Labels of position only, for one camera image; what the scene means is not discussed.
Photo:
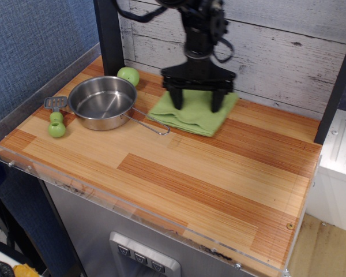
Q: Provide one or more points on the yellow object bottom left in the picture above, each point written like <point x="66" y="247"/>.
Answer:
<point x="24" y="270"/>

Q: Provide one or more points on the black right vertical post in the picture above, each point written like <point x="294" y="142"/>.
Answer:
<point x="332" y="105"/>

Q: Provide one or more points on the black vertical post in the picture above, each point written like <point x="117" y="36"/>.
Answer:
<point x="332" y="105"/>
<point x="109" y="32"/>

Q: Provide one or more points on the white appliance at right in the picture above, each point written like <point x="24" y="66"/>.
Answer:
<point x="327" y="197"/>

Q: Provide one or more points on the green toy apple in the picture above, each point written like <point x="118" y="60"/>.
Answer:
<point x="130" y="74"/>

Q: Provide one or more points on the black left vertical post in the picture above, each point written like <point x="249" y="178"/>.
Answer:
<point x="109" y="32"/>

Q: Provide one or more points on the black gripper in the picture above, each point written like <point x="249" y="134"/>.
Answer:
<point x="198" y="75"/>

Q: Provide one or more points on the clear acrylic front guard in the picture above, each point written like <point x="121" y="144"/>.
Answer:
<point x="182" y="186"/>

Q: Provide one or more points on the silver cabinet with button panel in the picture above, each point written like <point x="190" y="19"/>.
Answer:
<point x="111" y="244"/>

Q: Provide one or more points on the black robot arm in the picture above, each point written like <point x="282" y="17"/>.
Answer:
<point x="204" y="25"/>

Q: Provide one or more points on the silver pot with wire handle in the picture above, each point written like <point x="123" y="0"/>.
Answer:
<point x="106" y="103"/>

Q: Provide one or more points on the toy spatula green handle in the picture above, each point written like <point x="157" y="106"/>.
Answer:
<point x="56" y="128"/>

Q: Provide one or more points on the green towel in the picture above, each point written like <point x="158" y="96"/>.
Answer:
<point x="196" y="115"/>

